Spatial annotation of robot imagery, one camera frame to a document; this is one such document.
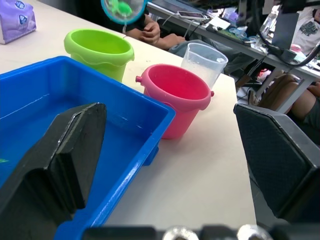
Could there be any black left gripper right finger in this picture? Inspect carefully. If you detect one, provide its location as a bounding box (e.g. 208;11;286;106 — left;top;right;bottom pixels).
233;103;320;224

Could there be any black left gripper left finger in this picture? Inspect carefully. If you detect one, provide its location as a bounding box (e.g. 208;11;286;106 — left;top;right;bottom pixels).
0;102;108;240

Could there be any teal rimmed fishing net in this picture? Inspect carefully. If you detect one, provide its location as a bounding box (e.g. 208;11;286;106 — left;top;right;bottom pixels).
100;0;148;34

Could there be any blue plastic tub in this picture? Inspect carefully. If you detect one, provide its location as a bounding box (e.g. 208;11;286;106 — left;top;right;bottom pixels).
0;55;176;240

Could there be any pink plastic bucket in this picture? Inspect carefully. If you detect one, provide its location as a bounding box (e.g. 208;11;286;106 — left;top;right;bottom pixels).
135;64;215;140

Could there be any clear plastic measuring cup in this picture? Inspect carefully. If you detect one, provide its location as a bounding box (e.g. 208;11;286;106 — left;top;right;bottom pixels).
180;42;229;90

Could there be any green plastic bucket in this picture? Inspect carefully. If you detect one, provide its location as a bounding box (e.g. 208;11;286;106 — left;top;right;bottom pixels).
63;28;135;83

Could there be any bystander bare hand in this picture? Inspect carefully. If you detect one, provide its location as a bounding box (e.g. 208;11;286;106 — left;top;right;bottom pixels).
138;20;161;46

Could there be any bystander bare leg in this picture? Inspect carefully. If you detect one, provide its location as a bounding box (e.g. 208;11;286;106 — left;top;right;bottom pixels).
259;73;320;146

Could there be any grey office desk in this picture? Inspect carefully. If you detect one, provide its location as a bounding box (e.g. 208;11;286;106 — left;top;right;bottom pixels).
146;0;320;115

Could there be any bystander in black shirt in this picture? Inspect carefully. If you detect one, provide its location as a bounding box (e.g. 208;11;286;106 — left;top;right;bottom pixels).
74;0;258;76

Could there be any dark laptop screen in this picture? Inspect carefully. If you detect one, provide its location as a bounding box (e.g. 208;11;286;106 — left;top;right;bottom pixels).
271;11;300;51

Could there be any bystander in white t-shirt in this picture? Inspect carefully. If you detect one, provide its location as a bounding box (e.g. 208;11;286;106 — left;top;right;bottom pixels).
291;6;320;56

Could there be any white paper pad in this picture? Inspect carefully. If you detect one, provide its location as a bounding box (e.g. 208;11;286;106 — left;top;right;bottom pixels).
208;16;231;30

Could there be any purple tissue pack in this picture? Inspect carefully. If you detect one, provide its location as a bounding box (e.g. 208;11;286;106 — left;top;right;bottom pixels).
0;0;37;45

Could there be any white smartphone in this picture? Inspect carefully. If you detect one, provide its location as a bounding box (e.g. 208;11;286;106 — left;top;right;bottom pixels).
177;10;205;20

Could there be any thick black cable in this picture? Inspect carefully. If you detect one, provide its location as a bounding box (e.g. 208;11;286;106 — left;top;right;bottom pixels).
252;0;320;68

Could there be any white charging cable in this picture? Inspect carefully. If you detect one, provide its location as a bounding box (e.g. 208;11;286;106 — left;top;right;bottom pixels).
161;13;181;26

